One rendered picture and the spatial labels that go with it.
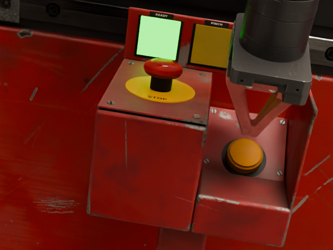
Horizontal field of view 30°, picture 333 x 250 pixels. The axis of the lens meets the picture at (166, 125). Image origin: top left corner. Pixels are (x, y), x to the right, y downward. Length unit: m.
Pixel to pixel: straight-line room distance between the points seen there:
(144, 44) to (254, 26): 0.22
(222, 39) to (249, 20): 0.19
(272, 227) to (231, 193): 0.05
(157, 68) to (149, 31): 0.10
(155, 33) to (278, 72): 0.23
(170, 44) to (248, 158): 0.16
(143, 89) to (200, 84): 0.07
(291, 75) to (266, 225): 0.17
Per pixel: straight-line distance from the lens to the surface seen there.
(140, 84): 0.64
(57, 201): 0.93
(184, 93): 0.63
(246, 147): 0.66
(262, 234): 0.63
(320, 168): 0.88
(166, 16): 0.70
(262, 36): 0.51
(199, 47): 0.71
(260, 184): 0.65
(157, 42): 0.71
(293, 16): 0.50
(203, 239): 0.69
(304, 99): 0.52
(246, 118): 0.58
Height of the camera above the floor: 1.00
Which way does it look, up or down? 23 degrees down
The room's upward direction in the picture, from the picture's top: 8 degrees clockwise
